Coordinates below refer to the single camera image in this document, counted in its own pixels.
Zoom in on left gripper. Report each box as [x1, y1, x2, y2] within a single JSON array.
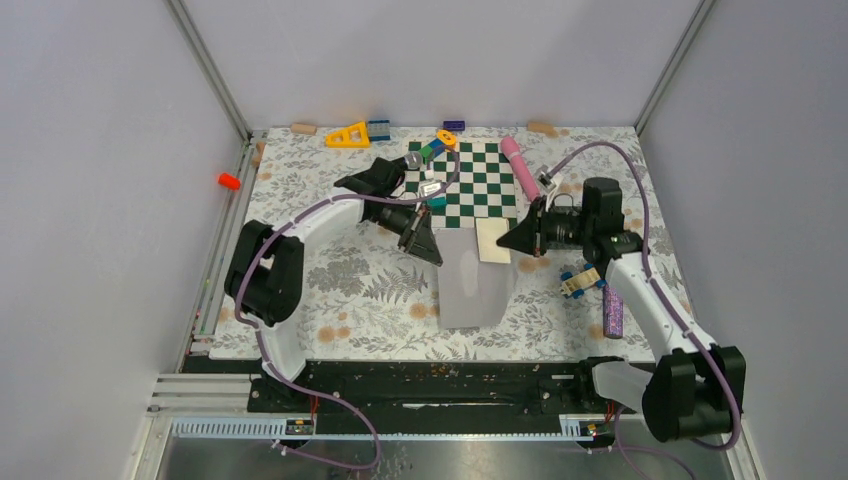
[[368, 200, 443, 265]]

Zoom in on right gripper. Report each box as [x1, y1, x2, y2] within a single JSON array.
[[497, 196, 594, 258]]

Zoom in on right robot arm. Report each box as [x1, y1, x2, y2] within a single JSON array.
[[496, 177, 746, 442]]

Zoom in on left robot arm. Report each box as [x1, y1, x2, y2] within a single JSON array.
[[224, 152, 443, 411]]

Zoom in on floral table cloth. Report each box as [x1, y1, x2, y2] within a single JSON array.
[[246, 127, 689, 362]]

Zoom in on teal cube block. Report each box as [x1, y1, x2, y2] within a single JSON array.
[[427, 195, 447, 214]]

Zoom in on beige toy car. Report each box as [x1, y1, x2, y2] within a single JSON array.
[[560, 264, 607, 298]]

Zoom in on green white chessboard mat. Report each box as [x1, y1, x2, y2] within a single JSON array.
[[394, 141, 525, 228]]

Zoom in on black toy microphone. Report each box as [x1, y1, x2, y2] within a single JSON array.
[[396, 151, 424, 171]]

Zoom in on wooden cylinder block right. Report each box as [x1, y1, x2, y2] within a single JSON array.
[[526, 121, 558, 137]]

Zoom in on wooden cylinder block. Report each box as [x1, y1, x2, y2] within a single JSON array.
[[290, 123, 318, 136], [526, 121, 558, 137]]

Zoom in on blue lego brick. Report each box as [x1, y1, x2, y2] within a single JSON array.
[[366, 119, 391, 142]]

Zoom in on purple glitter microphone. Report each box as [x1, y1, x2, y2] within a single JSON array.
[[602, 285, 624, 340]]

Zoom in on yellow triangle toy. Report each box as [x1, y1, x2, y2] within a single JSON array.
[[325, 121, 371, 149]]

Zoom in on purple lego brick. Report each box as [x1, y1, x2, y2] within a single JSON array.
[[442, 120, 466, 132]]

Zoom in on wooden cylinder block left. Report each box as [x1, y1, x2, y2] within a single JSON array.
[[290, 123, 318, 136]]

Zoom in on orange cap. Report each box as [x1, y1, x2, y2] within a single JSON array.
[[217, 172, 242, 191]]

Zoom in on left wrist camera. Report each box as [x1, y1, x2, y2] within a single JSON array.
[[418, 171, 446, 203]]

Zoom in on colourful block chain toy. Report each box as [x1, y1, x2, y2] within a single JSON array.
[[419, 129, 457, 165]]

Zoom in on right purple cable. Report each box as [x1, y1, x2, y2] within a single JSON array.
[[546, 140, 745, 480]]

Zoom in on purple cable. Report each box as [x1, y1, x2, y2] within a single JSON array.
[[233, 148, 462, 473], [546, 140, 745, 480]]

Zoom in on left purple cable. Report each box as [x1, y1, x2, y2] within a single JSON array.
[[233, 148, 462, 473]]

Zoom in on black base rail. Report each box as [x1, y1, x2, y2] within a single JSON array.
[[184, 357, 613, 438]]

